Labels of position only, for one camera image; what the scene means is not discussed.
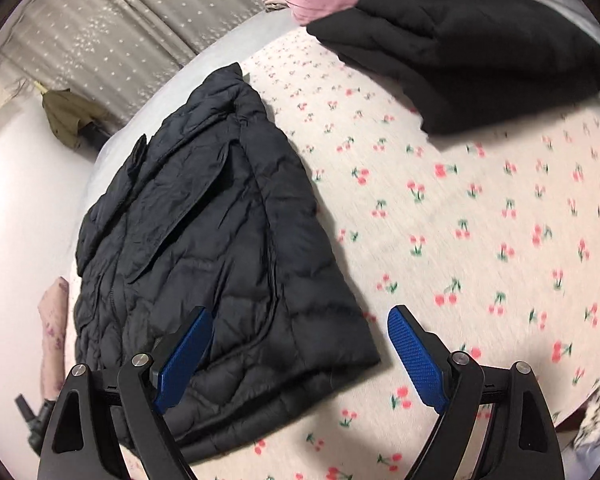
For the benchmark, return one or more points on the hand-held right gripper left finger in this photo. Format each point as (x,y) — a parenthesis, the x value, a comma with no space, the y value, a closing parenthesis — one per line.
(184,355)

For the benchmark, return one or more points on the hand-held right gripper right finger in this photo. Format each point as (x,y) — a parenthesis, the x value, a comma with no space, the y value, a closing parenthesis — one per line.
(416,355)

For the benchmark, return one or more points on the black quilted puffer jacket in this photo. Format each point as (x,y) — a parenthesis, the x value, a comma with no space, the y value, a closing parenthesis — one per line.
(200,240)

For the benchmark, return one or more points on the pink floral cloth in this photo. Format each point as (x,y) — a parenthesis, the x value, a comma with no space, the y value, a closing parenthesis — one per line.
(54,340)

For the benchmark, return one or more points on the cherry print bed sheet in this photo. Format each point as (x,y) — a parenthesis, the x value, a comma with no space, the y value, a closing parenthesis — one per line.
(480,240)

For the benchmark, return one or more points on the black white patterned cloth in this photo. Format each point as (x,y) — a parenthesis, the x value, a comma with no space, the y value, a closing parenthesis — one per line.
(597,410)

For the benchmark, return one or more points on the olive green cloth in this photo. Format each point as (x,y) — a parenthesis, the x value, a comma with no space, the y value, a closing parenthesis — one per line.
(67,115)

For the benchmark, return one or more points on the black folded garment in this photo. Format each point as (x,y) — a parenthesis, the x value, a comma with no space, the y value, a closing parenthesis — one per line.
(460,55)

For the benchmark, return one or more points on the grey dotted curtain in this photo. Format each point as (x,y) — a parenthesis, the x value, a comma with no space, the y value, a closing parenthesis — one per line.
(130,25)

